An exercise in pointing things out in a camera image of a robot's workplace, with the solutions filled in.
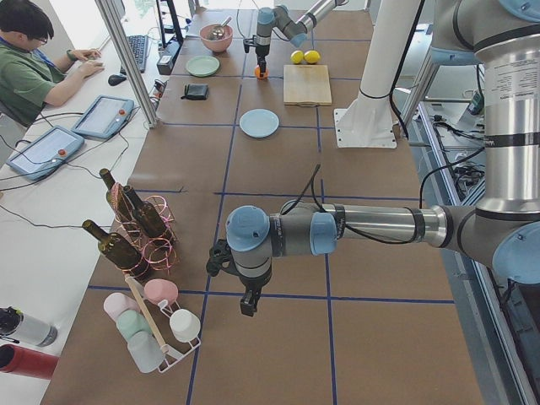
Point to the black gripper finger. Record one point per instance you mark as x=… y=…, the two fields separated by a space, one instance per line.
x=262 y=65
x=248 y=303

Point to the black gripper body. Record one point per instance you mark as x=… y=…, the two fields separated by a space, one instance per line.
x=261 y=51
x=253 y=283

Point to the orange mandarin fruit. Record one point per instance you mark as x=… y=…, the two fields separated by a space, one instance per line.
x=258 y=75

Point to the light blue plate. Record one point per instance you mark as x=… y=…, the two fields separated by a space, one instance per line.
x=259 y=123

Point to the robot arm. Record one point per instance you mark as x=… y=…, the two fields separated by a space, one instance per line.
x=295 y=32
x=497 y=222

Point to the light green plate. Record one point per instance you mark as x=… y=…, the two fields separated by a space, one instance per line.
x=202 y=66

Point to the lower yellow lemon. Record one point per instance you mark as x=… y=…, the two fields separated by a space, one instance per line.
x=297 y=57

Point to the yellow lemon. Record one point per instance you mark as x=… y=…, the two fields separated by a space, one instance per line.
x=297 y=57
x=312 y=57

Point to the upper yellow lemon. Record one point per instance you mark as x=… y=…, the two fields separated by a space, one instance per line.
x=312 y=57

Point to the pink bowl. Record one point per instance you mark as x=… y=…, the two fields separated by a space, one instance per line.
x=216 y=42

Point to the metal scoop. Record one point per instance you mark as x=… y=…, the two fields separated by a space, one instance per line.
x=218 y=30

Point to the bamboo cutting board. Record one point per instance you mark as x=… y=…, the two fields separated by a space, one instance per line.
x=306 y=85

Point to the white cup right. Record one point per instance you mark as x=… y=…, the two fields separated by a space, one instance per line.
x=185 y=325

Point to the pink cup top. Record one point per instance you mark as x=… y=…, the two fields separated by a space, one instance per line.
x=158 y=289

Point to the folded grey cloth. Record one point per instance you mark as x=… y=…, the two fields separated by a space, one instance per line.
x=195 y=92

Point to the dark wine bottle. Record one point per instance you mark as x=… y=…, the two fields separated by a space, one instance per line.
x=148 y=218
x=120 y=205
x=117 y=249

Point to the dark wine bottle lower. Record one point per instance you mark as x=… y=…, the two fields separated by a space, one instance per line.
x=117 y=249

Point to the dark wine bottle upper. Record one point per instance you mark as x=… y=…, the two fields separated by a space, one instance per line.
x=120 y=205

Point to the mint green cup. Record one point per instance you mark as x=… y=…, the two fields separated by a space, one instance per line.
x=129 y=322

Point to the grey cup bottom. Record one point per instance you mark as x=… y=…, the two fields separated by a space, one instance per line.
x=145 y=351

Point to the pale pink cup left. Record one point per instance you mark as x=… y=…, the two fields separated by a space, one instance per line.
x=117 y=303

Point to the black keyboard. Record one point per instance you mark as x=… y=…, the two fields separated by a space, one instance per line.
x=139 y=45

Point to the black computer mouse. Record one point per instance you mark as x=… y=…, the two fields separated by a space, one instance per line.
x=116 y=79

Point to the far teach pendant tablet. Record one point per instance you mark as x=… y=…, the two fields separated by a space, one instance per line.
x=104 y=118

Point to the teach pendant tablet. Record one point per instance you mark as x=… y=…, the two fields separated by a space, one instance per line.
x=104 y=118
x=41 y=157

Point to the near teach pendant tablet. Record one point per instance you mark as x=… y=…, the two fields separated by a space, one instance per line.
x=41 y=157

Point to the grey water bottle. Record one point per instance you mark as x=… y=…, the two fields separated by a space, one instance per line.
x=18 y=327

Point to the red cylinder bottle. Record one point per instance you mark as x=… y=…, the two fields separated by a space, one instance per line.
x=27 y=362

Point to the person in green shirt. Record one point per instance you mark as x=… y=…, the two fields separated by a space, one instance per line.
x=30 y=80

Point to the copper wire bottle rack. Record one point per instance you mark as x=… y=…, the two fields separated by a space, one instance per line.
x=161 y=258

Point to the white wire cup rack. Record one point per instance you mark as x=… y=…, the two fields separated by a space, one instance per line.
x=158 y=319

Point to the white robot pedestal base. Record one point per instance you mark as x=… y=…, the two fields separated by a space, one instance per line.
x=367 y=122

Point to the aluminium frame post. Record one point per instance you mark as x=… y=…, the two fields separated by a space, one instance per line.
x=112 y=21

